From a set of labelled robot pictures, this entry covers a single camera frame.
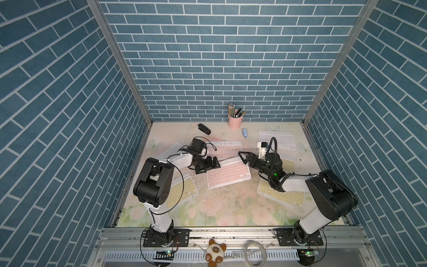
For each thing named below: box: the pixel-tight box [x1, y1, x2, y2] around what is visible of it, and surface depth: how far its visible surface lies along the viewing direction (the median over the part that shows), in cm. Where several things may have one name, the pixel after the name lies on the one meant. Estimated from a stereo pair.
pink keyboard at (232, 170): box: [206, 155, 252, 190], surface depth 91 cm
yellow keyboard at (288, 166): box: [280, 157, 295, 174], surface depth 101 cm
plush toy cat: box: [205, 238, 227, 267], surface depth 69 cm
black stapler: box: [197, 122, 212, 136], surface depth 117 cm
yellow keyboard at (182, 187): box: [166, 172, 200, 209], surface depth 90 cm
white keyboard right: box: [257, 130, 297, 150], surface depth 114 cm
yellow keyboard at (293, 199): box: [256, 178, 306, 212], surface depth 88 cm
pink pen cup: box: [227, 113, 244, 131], surface depth 114 cm
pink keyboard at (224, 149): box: [206, 140, 243, 161], surface depth 107 cm
